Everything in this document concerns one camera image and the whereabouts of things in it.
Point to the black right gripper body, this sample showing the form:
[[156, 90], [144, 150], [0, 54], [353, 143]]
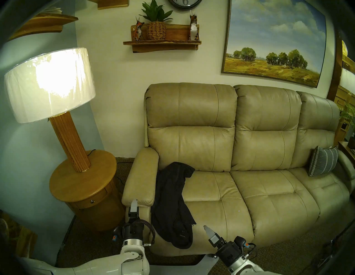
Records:
[[230, 249]]

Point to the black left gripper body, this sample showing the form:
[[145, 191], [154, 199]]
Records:
[[133, 230]]

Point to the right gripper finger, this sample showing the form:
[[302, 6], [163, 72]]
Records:
[[208, 231]]

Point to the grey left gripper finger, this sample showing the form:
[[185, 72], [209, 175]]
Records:
[[134, 206]]

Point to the black jacket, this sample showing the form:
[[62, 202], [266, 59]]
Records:
[[169, 208]]

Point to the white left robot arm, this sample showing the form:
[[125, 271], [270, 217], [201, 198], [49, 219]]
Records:
[[111, 264]]

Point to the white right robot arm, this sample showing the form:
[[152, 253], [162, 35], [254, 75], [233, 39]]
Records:
[[244, 268]]

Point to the beige leather three-seat sofa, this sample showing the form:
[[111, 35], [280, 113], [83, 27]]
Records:
[[263, 194]]

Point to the pale grey robot torso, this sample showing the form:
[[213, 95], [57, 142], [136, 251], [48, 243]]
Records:
[[180, 269]]

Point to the round wooden side table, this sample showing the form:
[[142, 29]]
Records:
[[83, 183]]

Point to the wood-framed leaning picture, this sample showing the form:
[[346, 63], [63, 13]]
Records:
[[22, 238]]

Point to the grey striped throw pillow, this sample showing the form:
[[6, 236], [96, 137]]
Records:
[[323, 160]]

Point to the table lamp with white shade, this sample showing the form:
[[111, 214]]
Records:
[[50, 83]]

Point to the dark wooden end table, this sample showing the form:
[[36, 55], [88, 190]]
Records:
[[350, 152]]

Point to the orange fox figurine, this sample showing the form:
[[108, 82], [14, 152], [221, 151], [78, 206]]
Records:
[[137, 33]]

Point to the green plant in woven pot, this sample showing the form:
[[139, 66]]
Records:
[[156, 30]]

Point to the leafy green houseplant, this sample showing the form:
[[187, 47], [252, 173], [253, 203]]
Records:
[[349, 113]]

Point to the tall white fox figurine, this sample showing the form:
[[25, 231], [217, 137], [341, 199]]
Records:
[[194, 30]]

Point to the tall wooden cabinet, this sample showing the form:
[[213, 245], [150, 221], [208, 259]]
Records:
[[342, 94]]

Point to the framed landscape painting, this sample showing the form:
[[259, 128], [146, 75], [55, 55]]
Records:
[[271, 41]]

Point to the wooden corner shelf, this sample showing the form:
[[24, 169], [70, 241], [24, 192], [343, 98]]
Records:
[[47, 23]]

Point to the stack of pale books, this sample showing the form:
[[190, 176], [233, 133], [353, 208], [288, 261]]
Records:
[[54, 11]]

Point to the live-edge wooden wall shelf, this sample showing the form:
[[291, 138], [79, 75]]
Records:
[[177, 33]]

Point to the small wooden wall shelf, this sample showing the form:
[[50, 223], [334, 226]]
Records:
[[111, 4]]

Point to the round black wall clock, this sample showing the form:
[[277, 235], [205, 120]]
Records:
[[184, 4]]

